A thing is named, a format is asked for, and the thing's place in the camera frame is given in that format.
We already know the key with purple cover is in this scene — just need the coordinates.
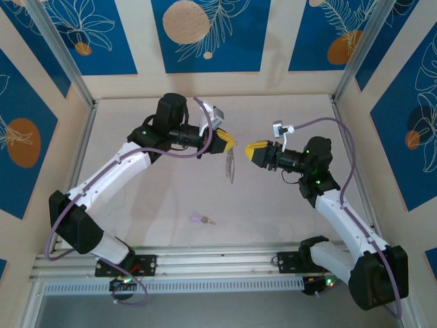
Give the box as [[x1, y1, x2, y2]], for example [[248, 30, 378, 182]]
[[190, 213, 217, 226]]

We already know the black controller board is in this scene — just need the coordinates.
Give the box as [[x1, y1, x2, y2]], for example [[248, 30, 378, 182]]
[[302, 275, 341, 297], [109, 275, 140, 293]]

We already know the grey metal sheet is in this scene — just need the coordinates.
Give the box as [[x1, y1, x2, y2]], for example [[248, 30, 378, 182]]
[[33, 275, 402, 328]]

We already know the thin black cable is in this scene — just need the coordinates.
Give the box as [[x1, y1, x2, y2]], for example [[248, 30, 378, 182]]
[[279, 169, 302, 185]]

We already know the purple cable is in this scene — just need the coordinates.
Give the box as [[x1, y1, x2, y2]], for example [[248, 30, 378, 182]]
[[44, 96, 212, 307], [293, 117, 404, 319]]

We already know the aluminium side rail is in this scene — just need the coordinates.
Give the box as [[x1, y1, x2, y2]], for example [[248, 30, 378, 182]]
[[49, 100, 100, 254], [328, 95, 386, 246]]

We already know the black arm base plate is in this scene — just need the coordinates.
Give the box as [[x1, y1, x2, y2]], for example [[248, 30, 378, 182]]
[[277, 251, 341, 275], [94, 253, 158, 278]]

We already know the aluminium cross rail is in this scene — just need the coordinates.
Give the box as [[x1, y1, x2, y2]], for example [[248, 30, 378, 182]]
[[29, 243, 406, 283]]

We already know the aluminium corner post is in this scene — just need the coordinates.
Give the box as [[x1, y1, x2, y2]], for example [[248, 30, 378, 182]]
[[25, 0, 98, 109], [331, 0, 394, 103]]

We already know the grey slotted cable duct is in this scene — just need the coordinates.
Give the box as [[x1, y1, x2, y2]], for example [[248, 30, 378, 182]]
[[42, 277, 305, 295]]

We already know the aluminium frame bar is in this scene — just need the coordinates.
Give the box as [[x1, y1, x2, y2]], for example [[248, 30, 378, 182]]
[[397, 307, 423, 328], [18, 282, 45, 328]]

